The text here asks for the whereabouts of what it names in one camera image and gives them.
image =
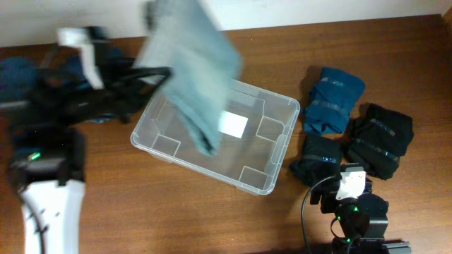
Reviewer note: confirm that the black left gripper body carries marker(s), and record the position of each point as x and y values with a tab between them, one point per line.
90	103

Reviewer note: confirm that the small black taped cloth bundle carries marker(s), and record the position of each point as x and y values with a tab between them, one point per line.
321	158

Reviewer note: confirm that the dark blue jeans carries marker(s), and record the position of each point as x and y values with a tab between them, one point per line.
18	77

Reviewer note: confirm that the large black taped cloth bundle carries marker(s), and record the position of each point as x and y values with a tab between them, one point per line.
379	139

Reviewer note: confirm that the blue taped cloth bundle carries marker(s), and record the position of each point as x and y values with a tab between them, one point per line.
331	101

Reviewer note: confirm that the clear plastic storage bin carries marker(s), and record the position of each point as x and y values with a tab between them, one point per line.
251	163

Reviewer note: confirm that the light blue jeans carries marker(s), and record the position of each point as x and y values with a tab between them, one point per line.
203	64

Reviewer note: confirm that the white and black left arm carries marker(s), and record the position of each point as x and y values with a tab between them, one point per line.
46	168

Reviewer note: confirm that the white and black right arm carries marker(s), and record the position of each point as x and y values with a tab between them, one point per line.
362	215

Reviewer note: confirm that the white label in bin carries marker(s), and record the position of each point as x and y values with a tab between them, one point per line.
232	124

